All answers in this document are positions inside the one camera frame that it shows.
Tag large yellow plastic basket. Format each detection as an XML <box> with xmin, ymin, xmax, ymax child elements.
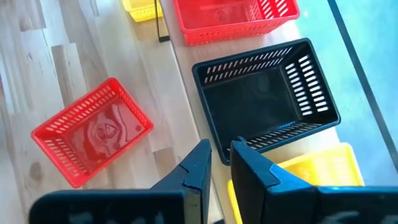
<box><xmin>227</xmin><ymin>142</ymin><xmax>365</xmax><ymax>224</ymax></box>

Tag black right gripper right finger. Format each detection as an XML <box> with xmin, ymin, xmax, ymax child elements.
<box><xmin>229</xmin><ymin>136</ymin><xmax>398</xmax><ymax>224</ymax></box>

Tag medium yellow plastic basket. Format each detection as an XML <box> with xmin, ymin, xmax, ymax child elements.
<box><xmin>121</xmin><ymin>0</ymin><xmax>164</xmax><ymax>23</ymax></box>

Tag large black plastic basket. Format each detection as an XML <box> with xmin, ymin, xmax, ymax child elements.
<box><xmin>192</xmin><ymin>37</ymin><xmax>341</xmax><ymax>166</ymax></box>

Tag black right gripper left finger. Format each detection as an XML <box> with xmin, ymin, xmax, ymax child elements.
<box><xmin>28</xmin><ymin>138</ymin><xmax>213</xmax><ymax>224</ymax></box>

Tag small red plastic basket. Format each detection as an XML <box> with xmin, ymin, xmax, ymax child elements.
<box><xmin>30</xmin><ymin>77</ymin><xmax>155</xmax><ymax>189</ymax></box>

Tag large red plastic basket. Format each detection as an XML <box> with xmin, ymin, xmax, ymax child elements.
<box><xmin>172</xmin><ymin>0</ymin><xmax>301</xmax><ymax>47</ymax></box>

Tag wooden shelf black metal legs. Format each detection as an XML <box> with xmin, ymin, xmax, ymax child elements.
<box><xmin>154</xmin><ymin>0</ymin><xmax>366</xmax><ymax>224</ymax></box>

